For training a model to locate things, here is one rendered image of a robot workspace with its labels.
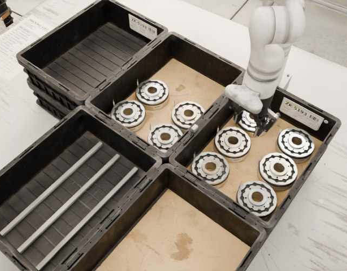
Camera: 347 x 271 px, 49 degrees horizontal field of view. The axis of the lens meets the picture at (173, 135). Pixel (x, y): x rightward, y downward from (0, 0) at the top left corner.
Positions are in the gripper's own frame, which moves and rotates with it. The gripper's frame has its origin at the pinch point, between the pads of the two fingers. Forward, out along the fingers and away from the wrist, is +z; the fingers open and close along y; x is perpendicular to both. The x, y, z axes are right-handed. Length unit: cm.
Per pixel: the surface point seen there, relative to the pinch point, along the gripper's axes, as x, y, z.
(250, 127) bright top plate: -7.5, 2.3, 10.7
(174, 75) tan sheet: -10.5, 34.5, 13.8
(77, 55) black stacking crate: 5, 65, 14
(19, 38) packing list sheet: 8, 103, 27
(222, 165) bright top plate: 7.9, 0.4, 10.8
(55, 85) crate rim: 23, 51, 4
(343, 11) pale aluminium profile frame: -184, 36, 82
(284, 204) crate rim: 10.1, -18.8, 4.0
